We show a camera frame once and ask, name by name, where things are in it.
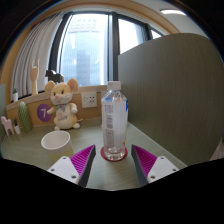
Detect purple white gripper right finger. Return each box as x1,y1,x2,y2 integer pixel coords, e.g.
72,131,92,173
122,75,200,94
131,145,178,186

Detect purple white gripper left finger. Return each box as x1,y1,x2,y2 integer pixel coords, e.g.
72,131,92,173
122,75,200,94
48,145,96,187

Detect clear plastic water bottle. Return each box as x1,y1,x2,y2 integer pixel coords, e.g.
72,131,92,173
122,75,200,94
101,81,128,160

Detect red round coaster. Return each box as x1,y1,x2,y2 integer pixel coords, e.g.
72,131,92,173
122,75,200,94
100,147,128,162

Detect cream paper cup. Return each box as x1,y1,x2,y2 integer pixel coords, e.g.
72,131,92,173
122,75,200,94
41,130,74,162

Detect plush mouse toy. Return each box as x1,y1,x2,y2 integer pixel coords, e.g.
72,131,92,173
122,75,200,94
45,78,80,130

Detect pink wooden horse figure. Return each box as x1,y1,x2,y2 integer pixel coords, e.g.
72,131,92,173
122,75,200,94
1,116,14,134

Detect right green desk partition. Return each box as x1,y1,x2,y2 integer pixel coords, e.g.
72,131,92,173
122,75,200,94
118,33,224,165

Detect green desk partition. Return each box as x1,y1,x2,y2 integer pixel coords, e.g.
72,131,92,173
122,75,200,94
118,33,224,165
0,84,6,146

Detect black horse figure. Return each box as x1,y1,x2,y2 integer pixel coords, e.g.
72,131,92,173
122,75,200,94
45,70,64,83

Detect small potted plant on ledge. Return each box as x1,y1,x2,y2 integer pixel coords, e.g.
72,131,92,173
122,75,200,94
13,88,18,102

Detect wooden hand sculpture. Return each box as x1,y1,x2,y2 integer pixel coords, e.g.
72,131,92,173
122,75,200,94
30,63,39,95

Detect left green desk partition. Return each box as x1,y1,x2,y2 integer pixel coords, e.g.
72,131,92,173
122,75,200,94
0,84,6,146

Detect beige curtain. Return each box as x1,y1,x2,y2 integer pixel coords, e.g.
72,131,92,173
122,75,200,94
11,13,63,98

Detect white wall socket left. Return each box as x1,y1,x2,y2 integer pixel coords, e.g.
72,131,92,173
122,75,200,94
81,92,97,108

